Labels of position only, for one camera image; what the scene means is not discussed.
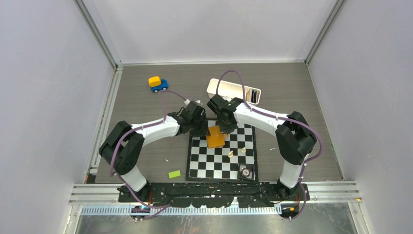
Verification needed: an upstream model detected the white rectangular plastic tray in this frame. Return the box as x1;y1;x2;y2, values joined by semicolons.
218;80;261;106

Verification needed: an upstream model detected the credit cards stack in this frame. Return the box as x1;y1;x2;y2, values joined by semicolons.
245;89;260;105

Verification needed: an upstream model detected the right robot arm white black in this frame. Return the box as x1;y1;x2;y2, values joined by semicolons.
207;95;322;200

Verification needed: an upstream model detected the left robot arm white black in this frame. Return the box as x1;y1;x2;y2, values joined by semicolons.
98;101;209;202

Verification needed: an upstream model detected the black white chessboard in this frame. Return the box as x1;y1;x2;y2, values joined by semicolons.
186;123;258;183

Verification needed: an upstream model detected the green rectangular block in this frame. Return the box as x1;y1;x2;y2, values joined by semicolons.
168;170;181;179

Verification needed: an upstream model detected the small black framed round object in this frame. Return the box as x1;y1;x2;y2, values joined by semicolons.
237;163;255;181

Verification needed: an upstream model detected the blue yellow toy car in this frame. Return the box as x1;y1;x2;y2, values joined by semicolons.
148;76;169;93

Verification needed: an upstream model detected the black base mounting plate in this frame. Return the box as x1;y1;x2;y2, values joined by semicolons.
117;182;310;208

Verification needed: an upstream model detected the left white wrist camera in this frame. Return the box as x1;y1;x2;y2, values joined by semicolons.
184;99;203;108

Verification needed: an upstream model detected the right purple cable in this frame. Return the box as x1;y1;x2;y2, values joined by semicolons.
215;70;324;220

